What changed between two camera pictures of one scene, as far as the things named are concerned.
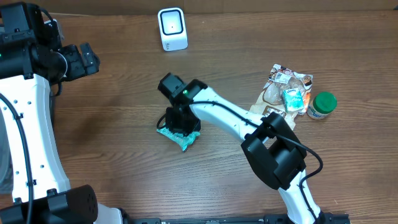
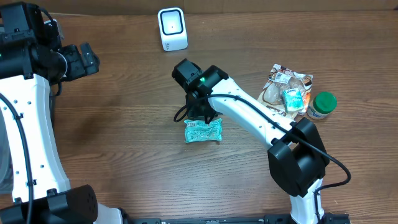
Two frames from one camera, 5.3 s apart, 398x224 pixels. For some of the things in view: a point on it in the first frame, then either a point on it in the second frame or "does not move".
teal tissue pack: (293, 99) does not move
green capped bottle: (321, 105) does not move
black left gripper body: (76, 66) does not move
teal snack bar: (184, 142) -> (196, 130)
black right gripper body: (181, 123) -> (201, 112)
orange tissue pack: (306, 98) does not move
